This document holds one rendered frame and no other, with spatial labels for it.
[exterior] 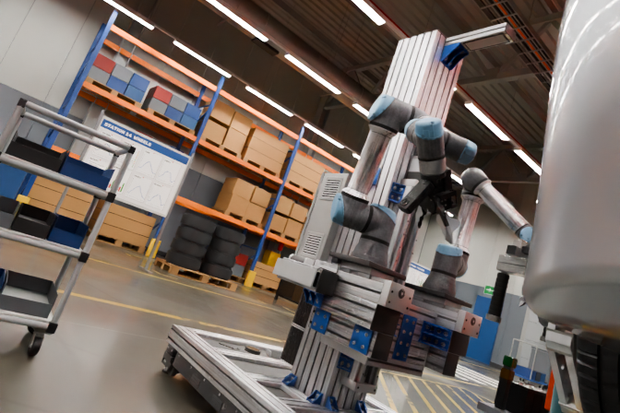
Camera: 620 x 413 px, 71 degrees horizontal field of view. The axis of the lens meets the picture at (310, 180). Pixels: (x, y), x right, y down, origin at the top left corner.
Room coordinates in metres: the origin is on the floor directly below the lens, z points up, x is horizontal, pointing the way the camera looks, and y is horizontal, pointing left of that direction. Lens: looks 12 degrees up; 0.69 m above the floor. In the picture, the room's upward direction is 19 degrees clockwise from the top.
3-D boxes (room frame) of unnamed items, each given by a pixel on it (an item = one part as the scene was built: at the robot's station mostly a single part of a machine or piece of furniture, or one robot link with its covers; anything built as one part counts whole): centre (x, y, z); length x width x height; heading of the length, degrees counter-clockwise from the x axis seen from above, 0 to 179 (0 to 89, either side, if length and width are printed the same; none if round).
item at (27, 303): (2.08, 1.15, 0.50); 0.54 x 0.42 x 1.00; 122
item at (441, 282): (2.00, -0.72, 0.87); 0.15 x 0.15 x 0.10
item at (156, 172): (6.38, 2.49, 0.98); 1.50 x 0.50 x 1.95; 126
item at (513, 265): (1.29, -0.68, 0.93); 0.09 x 0.05 x 0.05; 32
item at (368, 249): (1.71, -0.32, 0.87); 0.15 x 0.15 x 0.10
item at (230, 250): (8.54, 1.45, 0.55); 1.40 x 0.80 x 1.09; 128
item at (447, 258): (2.00, -0.73, 0.98); 0.13 x 0.12 x 0.14; 145
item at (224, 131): (11.27, 2.06, 2.30); 8.30 x 1.23 x 4.60; 126
